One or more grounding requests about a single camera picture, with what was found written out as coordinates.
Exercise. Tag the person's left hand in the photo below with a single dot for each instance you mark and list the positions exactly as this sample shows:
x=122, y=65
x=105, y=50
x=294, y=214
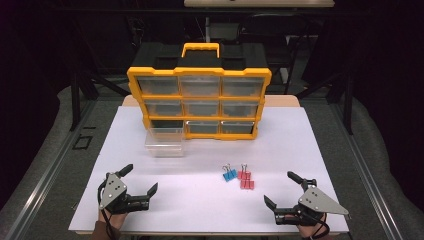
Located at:
x=113, y=220

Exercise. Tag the yellow black organizer cabinet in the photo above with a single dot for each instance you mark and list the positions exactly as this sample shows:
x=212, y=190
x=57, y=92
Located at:
x=200, y=63

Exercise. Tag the aluminium floor rail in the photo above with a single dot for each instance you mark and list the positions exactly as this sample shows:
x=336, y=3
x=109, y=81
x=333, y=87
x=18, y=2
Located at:
x=366, y=173
x=46, y=173

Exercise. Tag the black metal stand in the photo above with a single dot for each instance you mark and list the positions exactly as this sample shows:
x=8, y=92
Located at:
x=76, y=100
x=348, y=103

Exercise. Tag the clear plastic drawer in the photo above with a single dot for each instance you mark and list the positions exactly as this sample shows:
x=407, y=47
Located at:
x=165, y=148

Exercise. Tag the person's right hand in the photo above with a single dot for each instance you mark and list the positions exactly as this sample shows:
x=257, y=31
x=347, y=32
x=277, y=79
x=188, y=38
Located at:
x=311, y=230

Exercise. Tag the black chair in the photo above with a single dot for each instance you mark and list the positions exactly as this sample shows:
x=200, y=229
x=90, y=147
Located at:
x=276, y=43

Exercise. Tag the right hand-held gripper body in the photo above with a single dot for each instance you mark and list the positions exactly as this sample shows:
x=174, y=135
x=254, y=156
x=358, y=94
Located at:
x=316, y=201

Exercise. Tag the group of clear cabinet drawers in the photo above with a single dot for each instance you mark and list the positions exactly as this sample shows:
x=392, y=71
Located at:
x=200, y=87

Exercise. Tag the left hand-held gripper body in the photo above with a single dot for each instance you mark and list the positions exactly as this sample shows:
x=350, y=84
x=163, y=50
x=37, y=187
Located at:
x=113, y=191

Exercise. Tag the blue binder clip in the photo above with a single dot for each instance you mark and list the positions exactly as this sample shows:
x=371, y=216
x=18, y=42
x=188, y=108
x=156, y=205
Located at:
x=230, y=175

